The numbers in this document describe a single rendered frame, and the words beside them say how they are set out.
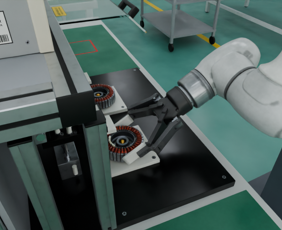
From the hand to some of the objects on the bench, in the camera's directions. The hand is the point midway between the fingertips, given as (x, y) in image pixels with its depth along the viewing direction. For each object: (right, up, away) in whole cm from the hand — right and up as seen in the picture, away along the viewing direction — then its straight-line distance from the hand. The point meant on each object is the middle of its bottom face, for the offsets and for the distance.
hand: (123, 142), depth 70 cm
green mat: (-51, +33, +52) cm, 80 cm away
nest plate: (-10, +11, +20) cm, 24 cm away
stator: (-10, +12, +19) cm, 24 cm away
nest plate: (0, -3, +2) cm, 3 cm away
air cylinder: (-14, -6, -2) cm, 15 cm away
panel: (-28, -2, +3) cm, 29 cm away
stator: (0, -2, +1) cm, 2 cm away
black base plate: (-6, +2, +12) cm, 13 cm away
